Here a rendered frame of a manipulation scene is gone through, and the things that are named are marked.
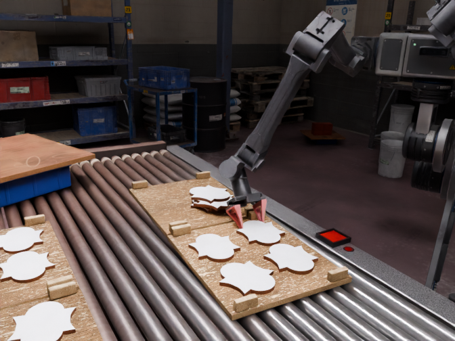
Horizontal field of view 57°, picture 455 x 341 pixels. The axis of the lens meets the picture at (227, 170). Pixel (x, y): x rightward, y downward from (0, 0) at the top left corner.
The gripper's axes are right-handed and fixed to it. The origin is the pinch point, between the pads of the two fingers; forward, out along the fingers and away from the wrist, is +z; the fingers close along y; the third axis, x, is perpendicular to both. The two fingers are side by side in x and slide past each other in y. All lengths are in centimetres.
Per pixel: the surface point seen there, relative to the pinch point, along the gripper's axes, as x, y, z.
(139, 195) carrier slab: 32.5, -24.1, -23.3
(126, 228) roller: 16.8, -34.4, -9.7
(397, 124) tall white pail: 252, 387, -113
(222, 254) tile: -10.1, -16.8, 7.3
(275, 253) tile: -14.5, -3.4, 10.7
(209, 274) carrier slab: -13.8, -23.3, 11.5
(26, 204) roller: 43, -61, -30
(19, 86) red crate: 357, -44, -253
